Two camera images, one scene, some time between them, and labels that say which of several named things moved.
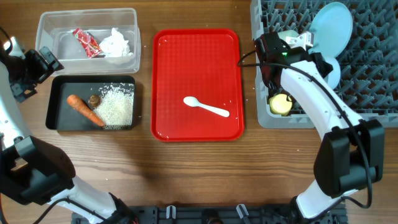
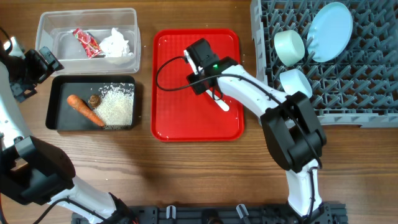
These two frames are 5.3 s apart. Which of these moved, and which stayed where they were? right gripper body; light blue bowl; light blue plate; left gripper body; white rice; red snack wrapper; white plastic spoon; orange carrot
Moved: light blue bowl; white plastic spoon; right gripper body
Stayed: light blue plate; white rice; orange carrot; left gripper body; red snack wrapper
